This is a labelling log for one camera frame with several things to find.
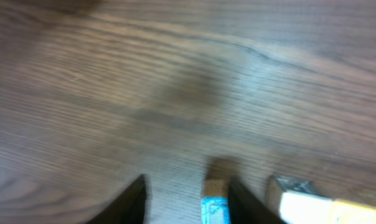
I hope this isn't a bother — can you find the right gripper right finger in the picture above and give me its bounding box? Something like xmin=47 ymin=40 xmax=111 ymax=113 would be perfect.
xmin=228 ymin=177 xmax=286 ymax=224

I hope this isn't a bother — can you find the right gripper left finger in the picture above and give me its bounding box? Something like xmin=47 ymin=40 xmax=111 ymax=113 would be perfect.
xmin=87 ymin=174 xmax=147 ymax=224

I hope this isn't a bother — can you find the blue edged wooden block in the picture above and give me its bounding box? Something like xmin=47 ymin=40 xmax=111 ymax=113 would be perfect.
xmin=200 ymin=158 xmax=232 ymax=224

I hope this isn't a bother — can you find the beige picture wooden block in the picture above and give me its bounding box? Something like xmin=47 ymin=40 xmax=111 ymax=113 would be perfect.
xmin=266 ymin=175 xmax=332 ymax=224

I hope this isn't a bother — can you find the yellow top wooden block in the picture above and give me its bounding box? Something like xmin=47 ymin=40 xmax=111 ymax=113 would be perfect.
xmin=327 ymin=199 xmax=376 ymax=224

